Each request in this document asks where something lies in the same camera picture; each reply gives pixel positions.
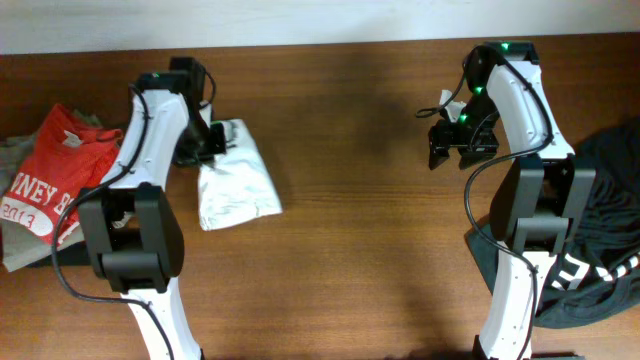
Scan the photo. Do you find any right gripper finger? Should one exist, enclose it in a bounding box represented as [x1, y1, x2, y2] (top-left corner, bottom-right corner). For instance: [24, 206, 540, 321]
[429, 144, 450, 170]
[458, 148, 493, 170]

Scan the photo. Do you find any white t-shirt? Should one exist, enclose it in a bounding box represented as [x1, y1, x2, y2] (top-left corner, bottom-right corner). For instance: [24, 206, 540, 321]
[197, 118, 283, 231]

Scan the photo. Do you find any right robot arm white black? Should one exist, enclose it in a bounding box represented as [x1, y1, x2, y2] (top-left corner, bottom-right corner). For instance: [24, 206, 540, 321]
[428, 41, 596, 359]

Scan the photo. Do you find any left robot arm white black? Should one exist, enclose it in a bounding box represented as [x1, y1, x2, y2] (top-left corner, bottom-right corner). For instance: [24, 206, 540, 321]
[72, 57, 227, 359]

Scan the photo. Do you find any red printed t-shirt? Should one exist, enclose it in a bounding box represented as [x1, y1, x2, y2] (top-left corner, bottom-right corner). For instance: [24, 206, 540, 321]
[1, 104, 122, 244]

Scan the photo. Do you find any dark folded garment bottom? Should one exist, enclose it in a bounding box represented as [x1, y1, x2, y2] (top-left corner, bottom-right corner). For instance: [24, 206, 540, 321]
[25, 241, 90, 268]

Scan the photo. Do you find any black Nike t-shirt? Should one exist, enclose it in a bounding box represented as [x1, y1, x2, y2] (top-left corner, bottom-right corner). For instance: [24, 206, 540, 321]
[465, 115, 640, 330]

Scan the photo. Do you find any khaki folded garment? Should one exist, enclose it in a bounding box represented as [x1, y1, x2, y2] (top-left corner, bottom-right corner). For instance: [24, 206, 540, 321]
[1, 105, 102, 272]

